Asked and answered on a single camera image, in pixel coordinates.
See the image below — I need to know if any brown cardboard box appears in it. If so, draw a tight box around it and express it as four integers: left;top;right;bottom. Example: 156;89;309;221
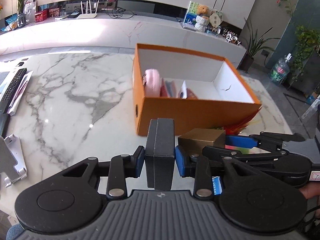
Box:
178;128;226;153

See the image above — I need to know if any black small box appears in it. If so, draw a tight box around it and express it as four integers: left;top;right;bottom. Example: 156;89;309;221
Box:
145;118;175;191

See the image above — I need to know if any pink pouch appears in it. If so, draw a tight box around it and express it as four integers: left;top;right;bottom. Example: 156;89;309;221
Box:
143;69;161;97

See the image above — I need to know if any pink green fluffy ball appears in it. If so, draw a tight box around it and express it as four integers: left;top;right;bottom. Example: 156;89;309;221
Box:
225;145;251;154

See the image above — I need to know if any picture card box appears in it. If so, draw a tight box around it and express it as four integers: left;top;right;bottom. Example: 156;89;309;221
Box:
160;79;180;98

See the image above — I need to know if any person's right hand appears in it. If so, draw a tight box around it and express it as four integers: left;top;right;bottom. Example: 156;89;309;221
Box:
299;181;320;205

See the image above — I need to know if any colourful feather toy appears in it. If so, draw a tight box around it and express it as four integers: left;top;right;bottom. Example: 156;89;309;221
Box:
213;107;262;135

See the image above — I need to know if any blue ocean park tag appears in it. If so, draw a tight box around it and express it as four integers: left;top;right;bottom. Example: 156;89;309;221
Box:
212;176;222;195

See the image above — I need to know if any orange cardboard box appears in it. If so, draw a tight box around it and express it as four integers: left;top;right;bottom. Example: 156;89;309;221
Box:
132;43;261;136

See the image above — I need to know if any blue water bottle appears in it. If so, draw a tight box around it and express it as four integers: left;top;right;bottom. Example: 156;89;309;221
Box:
269;53;292;85

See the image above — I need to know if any potted green plant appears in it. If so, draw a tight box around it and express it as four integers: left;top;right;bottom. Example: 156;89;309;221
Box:
239;18;280;72

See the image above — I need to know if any white phone stand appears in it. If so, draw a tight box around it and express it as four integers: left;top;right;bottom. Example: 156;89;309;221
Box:
1;134;28;187

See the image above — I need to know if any teddy bear in pot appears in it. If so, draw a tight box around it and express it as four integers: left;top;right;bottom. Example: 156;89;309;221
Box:
195;4;209;33

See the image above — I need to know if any round paper fan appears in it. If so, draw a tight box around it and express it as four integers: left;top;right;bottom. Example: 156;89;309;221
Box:
209;9;223;30

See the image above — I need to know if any painted picture canvas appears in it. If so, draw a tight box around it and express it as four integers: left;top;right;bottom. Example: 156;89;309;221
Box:
183;1;199;26

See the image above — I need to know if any black remote control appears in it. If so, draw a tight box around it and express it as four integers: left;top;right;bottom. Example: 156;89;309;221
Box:
1;68;27;114

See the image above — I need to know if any white tv cabinet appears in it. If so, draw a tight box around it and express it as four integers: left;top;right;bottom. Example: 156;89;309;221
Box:
1;14;246;67

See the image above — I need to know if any white wifi router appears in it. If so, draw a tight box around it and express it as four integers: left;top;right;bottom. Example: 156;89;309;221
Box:
76;0;100;19

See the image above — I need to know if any red gift box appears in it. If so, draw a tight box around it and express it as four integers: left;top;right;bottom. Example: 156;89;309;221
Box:
35;9;49;23

